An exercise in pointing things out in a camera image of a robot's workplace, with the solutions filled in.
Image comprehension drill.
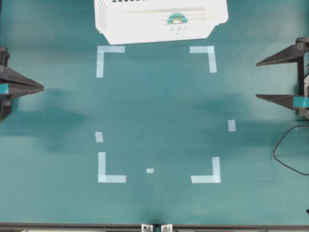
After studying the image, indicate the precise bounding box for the top-left tape corner marker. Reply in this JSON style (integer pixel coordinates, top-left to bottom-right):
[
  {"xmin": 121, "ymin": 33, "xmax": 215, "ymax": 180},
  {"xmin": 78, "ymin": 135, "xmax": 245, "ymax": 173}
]
[{"xmin": 96, "ymin": 45, "xmax": 126, "ymax": 78}]

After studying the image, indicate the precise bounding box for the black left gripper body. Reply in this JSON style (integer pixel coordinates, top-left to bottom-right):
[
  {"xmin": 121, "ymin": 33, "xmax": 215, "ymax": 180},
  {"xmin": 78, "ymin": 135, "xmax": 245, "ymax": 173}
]
[{"xmin": 0, "ymin": 46, "xmax": 12, "ymax": 122}]

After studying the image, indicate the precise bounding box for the bottom-left tape corner marker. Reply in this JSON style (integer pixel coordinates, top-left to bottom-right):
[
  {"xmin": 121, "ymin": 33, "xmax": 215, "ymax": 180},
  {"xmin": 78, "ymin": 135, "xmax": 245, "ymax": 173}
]
[{"xmin": 98, "ymin": 152, "xmax": 126, "ymax": 184}]

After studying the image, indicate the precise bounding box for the bottom-right tape corner marker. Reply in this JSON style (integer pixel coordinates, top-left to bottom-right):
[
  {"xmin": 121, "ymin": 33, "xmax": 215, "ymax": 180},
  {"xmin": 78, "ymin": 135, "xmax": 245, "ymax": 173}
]
[{"xmin": 191, "ymin": 157, "xmax": 221, "ymax": 184}]

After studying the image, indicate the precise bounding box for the white plastic lattice basket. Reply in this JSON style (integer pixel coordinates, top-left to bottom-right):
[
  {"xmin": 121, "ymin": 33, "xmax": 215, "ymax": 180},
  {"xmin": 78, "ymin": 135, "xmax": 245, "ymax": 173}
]
[{"xmin": 94, "ymin": 0, "xmax": 228, "ymax": 45}]

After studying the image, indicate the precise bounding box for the left metal bracket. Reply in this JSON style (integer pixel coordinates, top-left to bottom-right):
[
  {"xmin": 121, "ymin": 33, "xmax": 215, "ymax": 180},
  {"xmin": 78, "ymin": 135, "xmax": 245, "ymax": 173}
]
[{"xmin": 141, "ymin": 224, "xmax": 153, "ymax": 232}]

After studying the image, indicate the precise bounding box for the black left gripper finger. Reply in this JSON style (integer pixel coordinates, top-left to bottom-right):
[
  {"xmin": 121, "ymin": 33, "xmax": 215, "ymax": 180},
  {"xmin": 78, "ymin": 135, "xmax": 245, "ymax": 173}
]
[
  {"xmin": 0, "ymin": 65, "xmax": 44, "ymax": 88},
  {"xmin": 0, "ymin": 83, "xmax": 44, "ymax": 99}
]

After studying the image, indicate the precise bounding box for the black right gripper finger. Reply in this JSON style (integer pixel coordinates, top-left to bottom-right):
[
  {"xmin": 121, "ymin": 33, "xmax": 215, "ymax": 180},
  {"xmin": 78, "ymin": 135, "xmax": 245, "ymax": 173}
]
[
  {"xmin": 255, "ymin": 94, "xmax": 309, "ymax": 110},
  {"xmin": 256, "ymin": 44, "xmax": 299, "ymax": 67}
]

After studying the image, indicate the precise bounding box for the small right tape piece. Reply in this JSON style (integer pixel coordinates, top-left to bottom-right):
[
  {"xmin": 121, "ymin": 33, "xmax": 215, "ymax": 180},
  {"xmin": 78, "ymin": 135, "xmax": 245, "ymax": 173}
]
[{"xmin": 228, "ymin": 120, "xmax": 237, "ymax": 132}]

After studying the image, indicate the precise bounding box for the black cable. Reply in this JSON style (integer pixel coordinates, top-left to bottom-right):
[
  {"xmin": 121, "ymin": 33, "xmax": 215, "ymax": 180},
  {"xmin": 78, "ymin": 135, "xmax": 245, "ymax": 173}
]
[{"xmin": 273, "ymin": 125, "xmax": 309, "ymax": 176}]

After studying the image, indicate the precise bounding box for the small left tape piece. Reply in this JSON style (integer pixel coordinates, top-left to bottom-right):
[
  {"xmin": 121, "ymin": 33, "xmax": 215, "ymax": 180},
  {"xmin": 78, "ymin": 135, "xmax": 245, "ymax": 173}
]
[{"xmin": 95, "ymin": 131, "xmax": 104, "ymax": 143}]

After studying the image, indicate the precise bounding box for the right metal bracket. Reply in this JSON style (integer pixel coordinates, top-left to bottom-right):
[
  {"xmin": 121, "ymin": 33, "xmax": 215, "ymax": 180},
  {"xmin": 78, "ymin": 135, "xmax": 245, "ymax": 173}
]
[{"xmin": 161, "ymin": 224, "xmax": 173, "ymax": 232}]

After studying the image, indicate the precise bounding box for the teal tape roll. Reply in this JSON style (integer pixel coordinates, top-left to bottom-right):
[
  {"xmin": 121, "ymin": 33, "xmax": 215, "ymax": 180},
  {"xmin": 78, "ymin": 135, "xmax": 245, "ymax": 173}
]
[{"xmin": 167, "ymin": 13, "xmax": 188, "ymax": 25}]

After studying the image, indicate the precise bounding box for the top-right tape corner marker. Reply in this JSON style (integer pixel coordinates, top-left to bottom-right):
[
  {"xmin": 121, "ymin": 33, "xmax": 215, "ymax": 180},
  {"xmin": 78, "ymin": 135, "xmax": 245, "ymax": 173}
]
[{"xmin": 189, "ymin": 46, "xmax": 217, "ymax": 73}]

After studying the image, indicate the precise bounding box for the small tape piece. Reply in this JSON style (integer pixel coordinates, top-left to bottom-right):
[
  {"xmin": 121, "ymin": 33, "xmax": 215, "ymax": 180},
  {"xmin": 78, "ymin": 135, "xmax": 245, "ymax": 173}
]
[
  {"xmin": 95, "ymin": 131, "xmax": 104, "ymax": 143},
  {"xmin": 228, "ymin": 120, "xmax": 237, "ymax": 132},
  {"xmin": 146, "ymin": 168, "xmax": 155, "ymax": 174}
]

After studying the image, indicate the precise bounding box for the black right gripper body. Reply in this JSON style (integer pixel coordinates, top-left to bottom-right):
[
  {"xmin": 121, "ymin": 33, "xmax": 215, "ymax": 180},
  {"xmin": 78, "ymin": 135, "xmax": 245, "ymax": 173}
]
[{"xmin": 295, "ymin": 37, "xmax": 309, "ymax": 119}]

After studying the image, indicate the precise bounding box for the metal bracket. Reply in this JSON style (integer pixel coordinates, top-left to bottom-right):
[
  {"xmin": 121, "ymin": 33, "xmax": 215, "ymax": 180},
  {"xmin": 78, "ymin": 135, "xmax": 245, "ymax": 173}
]
[
  {"xmin": 161, "ymin": 224, "xmax": 173, "ymax": 232},
  {"xmin": 141, "ymin": 224, "xmax": 153, "ymax": 232}
]

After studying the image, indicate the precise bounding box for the small bottom tape piece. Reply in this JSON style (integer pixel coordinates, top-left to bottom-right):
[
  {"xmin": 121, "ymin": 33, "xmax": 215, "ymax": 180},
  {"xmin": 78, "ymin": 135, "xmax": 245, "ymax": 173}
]
[{"xmin": 146, "ymin": 168, "xmax": 155, "ymax": 174}]

